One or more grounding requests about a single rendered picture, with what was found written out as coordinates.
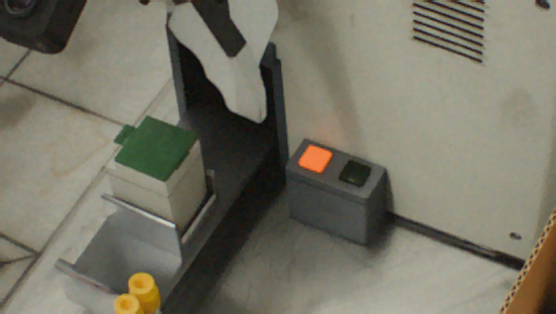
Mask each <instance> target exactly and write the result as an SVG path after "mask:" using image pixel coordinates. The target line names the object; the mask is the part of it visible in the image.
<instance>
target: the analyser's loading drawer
mask: <svg viewBox="0 0 556 314"><path fill-rule="evenodd" d="M265 94H266V117H265V119H264V120H263V121H262V122H260V123H258V122H253V121H251V120H249V119H247V118H245V117H243V116H241V115H238V114H236V113H234V112H232V111H229V110H228V107H227V104H225V102H224V99H223V97H222V95H221V93H220V91H219V90H218V88H217V87H216V86H215V85H214V84H213V83H212V82H211V81H209V82H208V84H207V85H206V86H205V88H204V89H203V90H202V91H201V93H200V94H199V95H198V97H197V98H196V99H195V101H194V103H193V104H192V105H191V107H190V108H189V109H188V110H187V112H186V113H185V114H184V116H183V117H182V118H181V119H180V121H179V122H178V123H177V126H180V127H182V128H185V129H188V130H190V131H193V132H195V133H196V134H197V135H198V136H199V140H200V144H201V151H202V157H203V164H204V170H205V176H206V182H207V188H208V200H207V201H206V202H205V204H204V205H203V206H202V208H201V209H200V211H199V212H198V213H197V215H196V216H195V218H194V219H193V220H192V222H191V223H190V224H189V226H188V227H187V229H186V230H185V231H184V233H183V234H182V236H180V232H179V227H178V225H176V224H174V223H171V222H169V221H166V220H164V219H161V218H159V216H156V215H154V214H151V213H149V212H146V211H144V210H141V209H139V208H137V207H135V206H132V205H130V204H128V203H125V202H123V201H120V200H118V199H115V198H114V197H113V196H111V195H109V194H106V193H101V196H100V198H102V201H103V205H104V209H105V212H106V215H107V218H106V219H105V221H104V223H103V225H102V226H101V227H100V228H99V230H98V231H97V232H96V234H95V236H94V237H93V239H92V240H91V241H90V242H89V243H88V244H87V247H86V248H85V249H84V251H83V252H82V253H81V256H80V257H79V258H78V259H77V260H76V261H75V262H74V264H72V263H70V262H67V261H65V260H63V259H61V258H58V259H57V260H56V263H55V266H56V269H57V271H58V274H59V277H60V280H61V283H62V285H63V288H64V291H65V294H66V297H67V300H69V301H72V302H74V303H75V304H77V305H79V306H82V307H84V308H86V309H88V310H90V311H92V312H94V313H96V314H115V310H114V301H115V299H116V298H117V297H119V296H120V295H123V294H130V290H129V285H128V284H129V280H130V278H131V277H132V276H133V275H134V274H136V273H138V272H140V273H146V274H149V275H151V276H152V278H153V279H154V283H155V285H156V286H157V288H158V292H159V295H160V298H161V299H162V301H161V305H160V307H161V306H162V305H163V303H164V302H165V301H164V300H165V299H167V297H168V296H169V294H170V293H171V291H172V290H173V289H174V287H175V286H176V284H177V283H179V280H180V278H181V277H182V275H183V274H184V273H185V271H186V270H187V268H188V267H189V266H190V264H191V263H192V261H193V260H194V258H195V257H196V256H197V254H198V253H199V251H201V249H202V248H203V247H204V245H205V244H206V242H207V241H208V240H209V238H210V236H211V235H212V233H213V232H214V231H215V229H216V228H217V226H218V225H219V224H220V221H221V220H222V218H223V217H224V215H225V214H226V213H227V211H228V210H229V208H230V207H231V206H232V204H233V203H234V201H235V200H236V198H237V197H238V196H239V194H240V193H241V191H242V190H243V188H244V187H245V186H246V183H247V182H248V180H249V179H250V178H251V176H252V175H253V173H254V172H255V170H256V169H258V168H259V166H260V165H261V163H262V162H263V161H264V158H265V157H266V155H267V154H268V152H269V151H270V150H271V148H272V147H273V145H274V144H275V142H276V141H277V140H278V134H277V123H276V113H275V101H274V91H273V90H270V89H267V88H265Z"/></svg>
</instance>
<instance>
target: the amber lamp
mask: <svg viewBox="0 0 556 314"><path fill-rule="evenodd" d="M331 156H332V153H331V152H328V151H326V150H323V149H320V148H317V147H315V146H310V147H309V149H308V150H307V151H305V153H304V154H303V156H302V157H301V159H300V161H299V165H300V166H302V167H305V168H309V169H311V170H314V171H317V172H320V173H321V172H322V171H323V169H324V168H325V166H326V165H327V163H328V162H329V159H330V158H331Z"/></svg>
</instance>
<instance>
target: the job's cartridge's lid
mask: <svg viewBox="0 0 556 314"><path fill-rule="evenodd" d="M198 139H199V136H198V135H197V134H196V133H195V132H193V131H190V130H188V129H185V128H182V127H180V126H177V125H174V124H171V123H169V122H166V121H163V120H161V119H158V118H155V117H152V116H150V115H146V116H145V117H144V118H143V120H142V122H141V123H140V124H139V125H138V127H137V128H136V127H134V126H131V125H128V124H126V125H125V126H124V128H123V129H122V130H121V131H120V132H119V134H118V135H117V136H116V137H115V139H114V140H113V142H114V143H116V144H119V145H121V146H123V147H122V148H121V149H120V150H119V152H118V153H117V154H116V155H115V157H114V161H115V162H117V163H119V164H122V165H124V166H126V167H129V168H131V169H134V170H137V172H139V173H142V174H144V175H147V176H149V177H152V178H155V179H157V180H160V181H162V182H165V183H166V182H167V181H168V180H169V178H170V177H171V176H172V175H171V174H172V173H173V172H174V170H175V169H176V171H177V170H178V169H179V168H180V166H181V165H182V164H183V161H184V160H185V159H186V157H187V156H189V155H190V153H191V152H190V150H191V148H192V147H193V146H194V144H195V143H196V142H197V140H198Z"/></svg>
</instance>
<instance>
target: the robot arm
mask: <svg viewBox="0 0 556 314"><path fill-rule="evenodd" d="M86 2H87V0H0V38H3V39H5V41H6V42H8V43H11V44H13V45H14V44H16V45H18V46H21V47H23V48H26V49H29V50H34V51H36V52H39V53H42V54H44V55H54V54H59V53H60V52H62V51H63V50H64V49H65V47H66V46H67V44H68V41H69V39H70V36H71V34H72V32H73V30H74V28H75V26H76V24H77V21H78V19H79V17H80V15H81V13H82V10H83V8H84V6H85V4H86ZM172 2H173V3H176V5H175V6H174V9H173V12H172V15H171V18H170V21H169V26H168V27H169V29H170V30H171V31H172V33H173V34H175V36H176V37H177V38H178V40H179V41H180V42H181V43H182V44H184V45H185V46H186V47H188V48H189V49H191V50H192V51H193V52H194V53H195V54H196V55H197V57H198V58H199V61H200V62H201V64H202V66H203V68H204V71H205V74H206V77H207V78H208V79H209V80H210V81H211V82H212V83H213V84H214V85H215V86H216V87H217V88H218V90H219V91H220V93H221V95H222V97H223V99H224V102H225V104H227V107H228V110H229V111H232V112H234V113H236V114H238V115H241V116H243V117H245V118H247V119H249V120H251V121H253V122H258V123H260V122H262V121H263V120H264V119H265V117H266V94H265V88H264V84H263V80H262V77H261V74H260V68H259V63H260V61H261V58H262V56H263V53H264V51H265V48H266V46H267V43H268V41H269V38H270V36H271V33H272V31H273V28H274V26H275V23H276V21H277V17H278V7H277V4H276V2H275V0H172Z"/></svg>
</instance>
